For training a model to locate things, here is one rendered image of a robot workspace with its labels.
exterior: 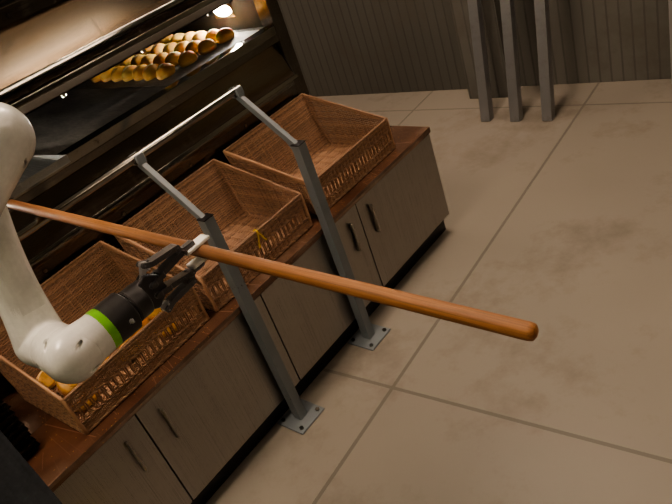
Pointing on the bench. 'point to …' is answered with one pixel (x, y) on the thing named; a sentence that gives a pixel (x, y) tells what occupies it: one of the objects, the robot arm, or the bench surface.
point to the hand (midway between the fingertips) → (198, 251)
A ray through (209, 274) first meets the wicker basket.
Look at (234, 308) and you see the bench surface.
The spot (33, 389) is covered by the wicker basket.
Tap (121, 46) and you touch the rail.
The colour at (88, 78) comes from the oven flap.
